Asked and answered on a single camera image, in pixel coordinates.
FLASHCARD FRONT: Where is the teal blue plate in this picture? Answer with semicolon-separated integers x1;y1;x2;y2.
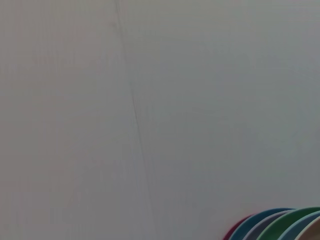
229;207;297;240

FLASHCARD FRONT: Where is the beige plate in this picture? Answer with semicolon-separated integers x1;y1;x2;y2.
300;215;320;240

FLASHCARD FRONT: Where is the grey plate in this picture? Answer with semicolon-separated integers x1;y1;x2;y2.
241;210;292;240

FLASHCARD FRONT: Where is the red plate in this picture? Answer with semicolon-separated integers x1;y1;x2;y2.
223;214;255;240

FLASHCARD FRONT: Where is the dark green plate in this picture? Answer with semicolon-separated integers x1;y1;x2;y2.
255;206;320;240

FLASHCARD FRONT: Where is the light blue plate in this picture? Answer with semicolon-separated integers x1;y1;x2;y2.
276;211;320;240

